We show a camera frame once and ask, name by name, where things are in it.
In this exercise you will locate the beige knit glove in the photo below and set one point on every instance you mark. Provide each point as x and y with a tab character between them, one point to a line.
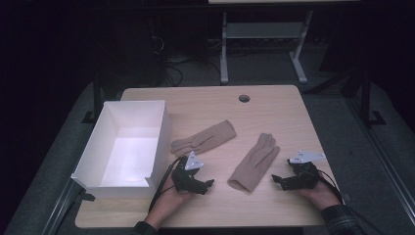
254	164
212	135

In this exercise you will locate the person's left hand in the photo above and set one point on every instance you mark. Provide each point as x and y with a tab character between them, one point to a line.
168	204

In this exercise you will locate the metal floor rail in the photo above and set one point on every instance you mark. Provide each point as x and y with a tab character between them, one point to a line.
62	209
385	156

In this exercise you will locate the white box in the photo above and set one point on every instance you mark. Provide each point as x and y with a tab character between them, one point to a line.
130	160

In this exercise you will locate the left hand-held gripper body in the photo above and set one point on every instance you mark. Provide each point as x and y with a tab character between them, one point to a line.
183	178

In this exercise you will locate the black stand post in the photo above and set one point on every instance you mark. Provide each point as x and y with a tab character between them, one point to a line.
367	98
96	98

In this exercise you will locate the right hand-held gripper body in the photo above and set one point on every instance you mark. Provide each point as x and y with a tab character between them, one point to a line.
303	176

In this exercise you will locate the grey metal table frame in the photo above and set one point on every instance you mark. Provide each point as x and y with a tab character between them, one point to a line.
264	31

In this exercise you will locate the person's right hand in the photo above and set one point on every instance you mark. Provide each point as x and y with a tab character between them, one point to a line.
321	196

